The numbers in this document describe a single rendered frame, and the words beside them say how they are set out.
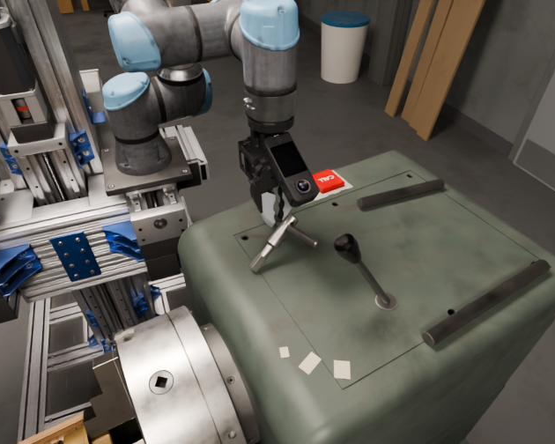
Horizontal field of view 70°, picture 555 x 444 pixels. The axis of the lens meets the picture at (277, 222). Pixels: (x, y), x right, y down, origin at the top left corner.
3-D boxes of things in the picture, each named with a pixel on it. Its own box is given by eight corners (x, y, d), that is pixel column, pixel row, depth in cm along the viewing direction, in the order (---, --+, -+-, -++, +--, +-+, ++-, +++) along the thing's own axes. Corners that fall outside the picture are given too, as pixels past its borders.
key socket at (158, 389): (148, 397, 57) (145, 391, 55) (157, 374, 59) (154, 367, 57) (171, 402, 57) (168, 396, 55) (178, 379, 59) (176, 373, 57)
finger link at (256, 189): (272, 203, 70) (275, 160, 65) (277, 209, 69) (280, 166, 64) (248, 210, 69) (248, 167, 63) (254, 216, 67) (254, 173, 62)
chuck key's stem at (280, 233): (259, 275, 68) (300, 222, 69) (250, 268, 67) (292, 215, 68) (254, 270, 70) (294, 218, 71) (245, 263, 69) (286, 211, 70)
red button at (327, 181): (329, 175, 92) (329, 167, 91) (344, 188, 88) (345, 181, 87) (307, 182, 90) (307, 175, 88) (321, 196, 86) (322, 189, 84)
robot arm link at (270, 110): (307, 90, 56) (255, 102, 53) (305, 120, 59) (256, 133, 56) (280, 72, 61) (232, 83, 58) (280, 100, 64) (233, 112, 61)
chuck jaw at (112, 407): (156, 392, 69) (133, 330, 67) (160, 406, 65) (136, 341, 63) (90, 425, 65) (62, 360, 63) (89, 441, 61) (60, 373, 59)
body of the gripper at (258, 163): (276, 159, 73) (276, 96, 65) (301, 184, 67) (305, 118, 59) (238, 171, 70) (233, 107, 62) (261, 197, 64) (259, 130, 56)
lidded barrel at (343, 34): (370, 81, 450) (380, 20, 409) (329, 88, 436) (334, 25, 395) (348, 65, 486) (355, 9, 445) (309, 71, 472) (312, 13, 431)
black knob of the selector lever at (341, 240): (350, 248, 59) (353, 225, 55) (363, 262, 56) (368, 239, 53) (327, 258, 57) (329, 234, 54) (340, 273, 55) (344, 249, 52)
